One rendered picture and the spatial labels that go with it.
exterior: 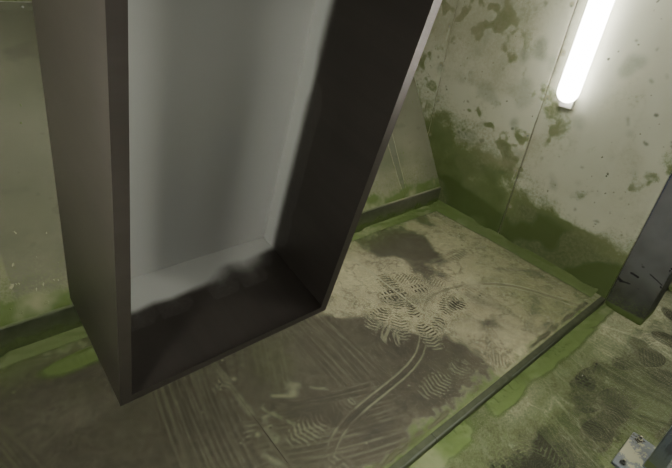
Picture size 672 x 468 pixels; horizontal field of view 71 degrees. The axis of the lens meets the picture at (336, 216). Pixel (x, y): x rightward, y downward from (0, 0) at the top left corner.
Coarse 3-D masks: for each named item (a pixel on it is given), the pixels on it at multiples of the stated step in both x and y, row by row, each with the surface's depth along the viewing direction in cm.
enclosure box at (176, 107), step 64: (64, 0) 64; (128, 0) 87; (192, 0) 95; (256, 0) 104; (320, 0) 112; (384, 0) 98; (64, 64) 72; (128, 64) 95; (192, 64) 104; (256, 64) 114; (320, 64) 118; (384, 64) 102; (64, 128) 82; (128, 128) 64; (192, 128) 114; (256, 128) 127; (320, 128) 124; (384, 128) 107; (64, 192) 96; (128, 192) 71; (192, 192) 127; (256, 192) 144; (320, 192) 130; (128, 256) 79; (192, 256) 144; (256, 256) 152; (320, 256) 138; (128, 320) 89; (192, 320) 128; (256, 320) 133; (128, 384) 102
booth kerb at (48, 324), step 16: (432, 192) 297; (384, 208) 271; (400, 208) 282; (416, 208) 293; (368, 224) 268; (32, 320) 164; (48, 320) 168; (64, 320) 172; (80, 320) 176; (0, 336) 160; (16, 336) 163; (32, 336) 167; (48, 336) 171; (0, 352) 162
